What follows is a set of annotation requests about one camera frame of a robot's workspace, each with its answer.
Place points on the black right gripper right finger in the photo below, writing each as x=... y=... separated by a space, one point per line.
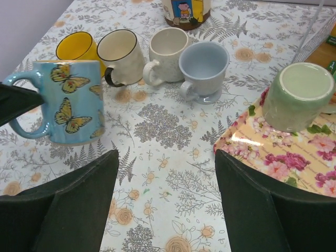
x=264 y=214

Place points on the white wire wooden shelf rack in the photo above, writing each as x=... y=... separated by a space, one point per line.
x=308 y=45

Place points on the blue ceramic mug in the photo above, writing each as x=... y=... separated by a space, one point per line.
x=73 y=100

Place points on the yellow ceramic mug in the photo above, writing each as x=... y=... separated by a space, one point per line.
x=79 y=46

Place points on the grey ceramic mug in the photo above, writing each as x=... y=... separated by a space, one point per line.
x=203 y=65

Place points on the speckled white ceramic mug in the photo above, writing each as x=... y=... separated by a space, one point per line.
x=165 y=49

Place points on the green ceramic mug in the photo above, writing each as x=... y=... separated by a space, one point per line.
x=297 y=95

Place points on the beige paper roll with cartoon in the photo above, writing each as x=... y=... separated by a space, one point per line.
x=186 y=14

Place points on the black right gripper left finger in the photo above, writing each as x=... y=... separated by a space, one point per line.
x=68 y=213

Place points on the floral tray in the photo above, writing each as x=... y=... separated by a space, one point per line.
x=304 y=159

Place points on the yellow green sponge pack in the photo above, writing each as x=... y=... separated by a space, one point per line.
x=332 y=68

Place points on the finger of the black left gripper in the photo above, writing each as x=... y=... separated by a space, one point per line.
x=16 y=101

